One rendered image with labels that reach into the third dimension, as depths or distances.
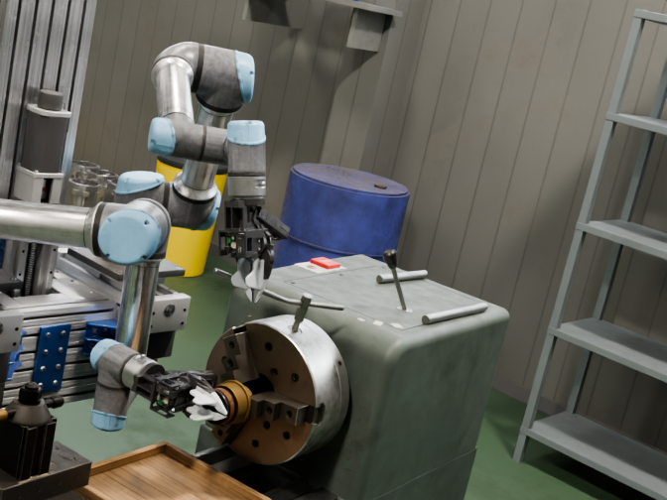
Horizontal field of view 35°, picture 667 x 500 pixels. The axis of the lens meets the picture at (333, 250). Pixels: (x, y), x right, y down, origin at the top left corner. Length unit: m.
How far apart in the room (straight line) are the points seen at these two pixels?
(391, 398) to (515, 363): 3.68
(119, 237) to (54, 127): 0.53
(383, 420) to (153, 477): 0.51
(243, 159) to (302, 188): 3.48
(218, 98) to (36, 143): 0.46
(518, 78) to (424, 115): 0.65
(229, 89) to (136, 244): 0.51
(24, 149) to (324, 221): 3.01
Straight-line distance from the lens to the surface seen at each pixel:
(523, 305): 5.96
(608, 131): 4.85
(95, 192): 7.18
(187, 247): 6.79
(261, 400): 2.25
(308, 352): 2.26
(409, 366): 2.39
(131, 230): 2.22
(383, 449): 2.44
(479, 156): 6.08
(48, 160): 2.68
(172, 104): 2.28
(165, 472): 2.37
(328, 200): 5.50
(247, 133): 2.10
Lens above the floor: 1.95
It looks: 14 degrees down
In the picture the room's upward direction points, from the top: 12 degrees clockwise
